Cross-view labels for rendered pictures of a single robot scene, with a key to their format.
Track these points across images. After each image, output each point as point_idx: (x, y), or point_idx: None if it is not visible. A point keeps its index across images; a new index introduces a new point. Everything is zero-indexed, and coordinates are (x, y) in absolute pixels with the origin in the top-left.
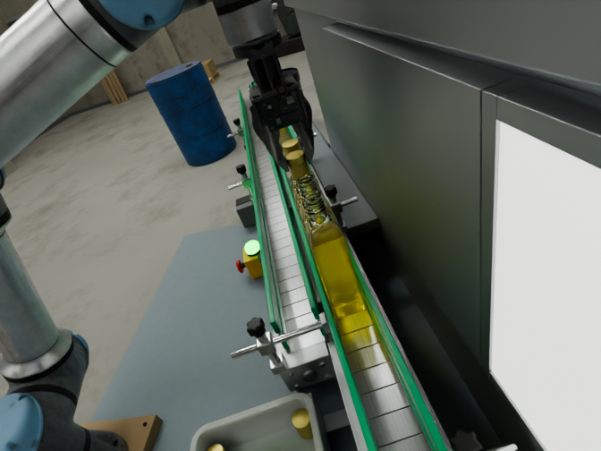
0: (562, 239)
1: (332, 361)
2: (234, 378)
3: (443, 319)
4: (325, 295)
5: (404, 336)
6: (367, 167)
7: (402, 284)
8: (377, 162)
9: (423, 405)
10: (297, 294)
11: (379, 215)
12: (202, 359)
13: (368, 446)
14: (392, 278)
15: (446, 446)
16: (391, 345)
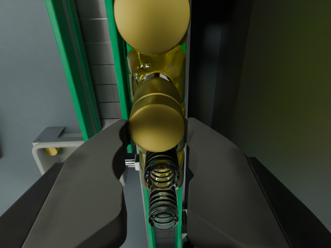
0: None
1: (136, 145)
2: (47, 81)
3: (222, 131)
4: None
5: (193, 91)
6: (287, 89)
7: (219, 37)
8: (292, 189)
9: (180, 219)
10: (110, 74)
11: (243, 78)
12: (1, 49)
13: (148, 226)
14: (213, 24)
15: (182, 195)
16: (179, 193)
